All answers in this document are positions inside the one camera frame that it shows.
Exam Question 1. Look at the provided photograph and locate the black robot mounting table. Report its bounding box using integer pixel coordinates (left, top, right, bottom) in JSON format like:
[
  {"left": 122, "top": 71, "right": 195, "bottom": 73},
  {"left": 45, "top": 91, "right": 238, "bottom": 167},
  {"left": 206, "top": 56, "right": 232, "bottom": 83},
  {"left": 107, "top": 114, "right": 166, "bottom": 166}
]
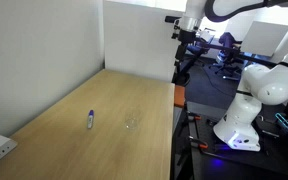
[{"left": 175, "top": 99, "right": 288, "bottom": 180}]

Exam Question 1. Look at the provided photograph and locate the black camera stand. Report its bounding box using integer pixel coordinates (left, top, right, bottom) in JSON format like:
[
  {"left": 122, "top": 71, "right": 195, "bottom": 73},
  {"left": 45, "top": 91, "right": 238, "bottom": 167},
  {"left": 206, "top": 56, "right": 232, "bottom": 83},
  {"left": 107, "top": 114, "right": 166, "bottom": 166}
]
[{"left": 172, "top": 36, "right": 278, "bottom": 86}]

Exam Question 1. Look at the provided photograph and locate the grey marker with blue cap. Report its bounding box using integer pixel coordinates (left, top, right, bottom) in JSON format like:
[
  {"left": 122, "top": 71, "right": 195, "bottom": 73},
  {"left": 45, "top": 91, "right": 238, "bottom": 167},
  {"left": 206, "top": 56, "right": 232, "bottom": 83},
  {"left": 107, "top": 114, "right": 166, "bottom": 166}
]
[{"left": 86, "top": 109, "right": 95, "bottom": 130}]

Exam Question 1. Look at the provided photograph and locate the clear glass cup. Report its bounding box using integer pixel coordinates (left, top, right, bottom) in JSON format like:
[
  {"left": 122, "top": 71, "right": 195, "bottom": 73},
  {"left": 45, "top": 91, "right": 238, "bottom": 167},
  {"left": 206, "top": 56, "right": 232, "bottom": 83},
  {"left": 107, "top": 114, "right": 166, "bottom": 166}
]
[{"left": 123, "top": 108, "right": 144, "bottom": 131}]

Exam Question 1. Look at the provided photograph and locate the white angled board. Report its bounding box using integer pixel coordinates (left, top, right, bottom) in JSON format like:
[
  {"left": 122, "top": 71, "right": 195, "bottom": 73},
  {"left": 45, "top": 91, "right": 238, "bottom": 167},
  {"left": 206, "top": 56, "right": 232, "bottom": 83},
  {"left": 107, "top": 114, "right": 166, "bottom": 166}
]
[{"left": 240, "top": 20, "right": 288, "bottom": 58}]

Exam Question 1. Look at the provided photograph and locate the dark blue office chair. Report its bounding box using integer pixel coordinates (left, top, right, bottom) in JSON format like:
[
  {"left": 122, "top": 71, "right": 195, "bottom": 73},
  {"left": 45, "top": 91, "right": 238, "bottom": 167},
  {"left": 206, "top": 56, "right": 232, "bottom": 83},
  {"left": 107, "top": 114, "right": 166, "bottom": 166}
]
[
  {"left": 186, "top": 28, "right": 216, "bottom": 68},
  {"left": 213, "top": 31, "right": 244, "bottom": 81}
]

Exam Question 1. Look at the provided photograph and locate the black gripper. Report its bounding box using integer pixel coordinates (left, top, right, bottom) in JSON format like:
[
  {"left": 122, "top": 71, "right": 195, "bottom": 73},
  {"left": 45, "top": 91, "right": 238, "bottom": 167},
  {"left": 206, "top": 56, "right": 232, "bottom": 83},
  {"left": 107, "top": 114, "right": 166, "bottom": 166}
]
[{"left": 171, "top": 29, "right": 198, "bottom": 69}]

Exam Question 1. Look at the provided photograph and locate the white partition panel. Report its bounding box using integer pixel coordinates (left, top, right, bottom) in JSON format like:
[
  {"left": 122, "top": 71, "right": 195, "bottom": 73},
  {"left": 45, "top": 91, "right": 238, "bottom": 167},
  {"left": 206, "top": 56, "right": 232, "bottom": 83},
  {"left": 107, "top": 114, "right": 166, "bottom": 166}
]
[{"left": 103, "top": 0, "right": 185, "bottom": 83}]

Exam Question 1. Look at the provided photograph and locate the orange table edge pad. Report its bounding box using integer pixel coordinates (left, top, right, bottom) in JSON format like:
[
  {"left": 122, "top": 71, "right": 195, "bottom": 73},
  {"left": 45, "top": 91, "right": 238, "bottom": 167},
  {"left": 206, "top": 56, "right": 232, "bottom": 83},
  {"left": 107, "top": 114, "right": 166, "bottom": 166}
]
[{"left": 173, "top": 84, "right": 187, "bottom": 108}]

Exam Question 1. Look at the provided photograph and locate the orange handled black clamp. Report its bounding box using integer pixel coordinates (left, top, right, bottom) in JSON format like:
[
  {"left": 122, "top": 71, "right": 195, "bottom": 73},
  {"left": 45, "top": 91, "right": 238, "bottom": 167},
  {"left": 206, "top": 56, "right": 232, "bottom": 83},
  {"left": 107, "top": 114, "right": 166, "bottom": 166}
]
[
  {"left": 187, "top": 112, "right": 202, "bottom": 122},
  {"left": 188, "top": 135, "right": 209, "bottom": 150}
]

